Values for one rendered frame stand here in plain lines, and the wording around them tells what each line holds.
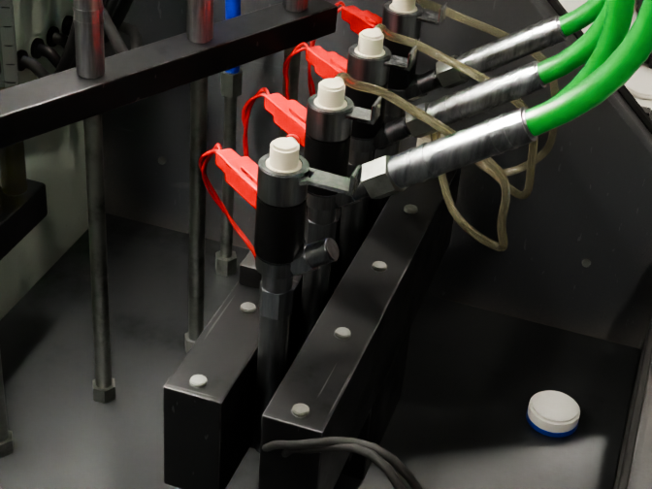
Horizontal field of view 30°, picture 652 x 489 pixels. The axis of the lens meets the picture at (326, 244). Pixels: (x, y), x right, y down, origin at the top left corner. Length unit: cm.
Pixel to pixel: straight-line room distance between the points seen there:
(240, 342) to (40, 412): 23
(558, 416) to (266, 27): 36
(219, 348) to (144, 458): 17
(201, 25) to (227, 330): 21
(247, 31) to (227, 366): 25
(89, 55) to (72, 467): 30
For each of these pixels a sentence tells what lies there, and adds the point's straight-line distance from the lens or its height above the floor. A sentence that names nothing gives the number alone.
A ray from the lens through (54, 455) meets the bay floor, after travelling 90.
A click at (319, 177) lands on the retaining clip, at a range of 66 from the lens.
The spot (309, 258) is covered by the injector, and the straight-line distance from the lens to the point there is 68.
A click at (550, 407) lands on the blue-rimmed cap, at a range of 95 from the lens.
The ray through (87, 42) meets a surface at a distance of 78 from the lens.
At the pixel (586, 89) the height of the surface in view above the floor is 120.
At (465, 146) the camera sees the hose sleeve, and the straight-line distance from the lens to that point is 62.
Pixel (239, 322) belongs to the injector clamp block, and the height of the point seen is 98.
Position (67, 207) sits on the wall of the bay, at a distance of 108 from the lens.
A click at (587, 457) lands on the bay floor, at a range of 94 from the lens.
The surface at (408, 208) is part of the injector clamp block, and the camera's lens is 89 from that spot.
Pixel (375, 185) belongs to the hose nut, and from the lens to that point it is 64.
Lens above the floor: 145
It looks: 34 degrees down
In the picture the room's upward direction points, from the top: 5 degrees clockwise
